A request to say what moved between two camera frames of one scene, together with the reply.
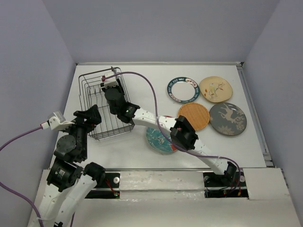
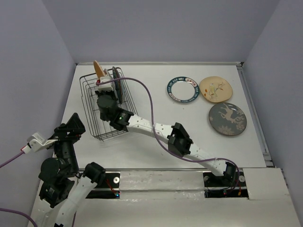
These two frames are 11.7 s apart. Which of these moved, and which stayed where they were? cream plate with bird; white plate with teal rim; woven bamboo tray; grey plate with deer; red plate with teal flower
Moved: red plate with teal flower; woven bamboo tray
Stayed: cream plate with bird; white plate with teal rim; grey plate with deer
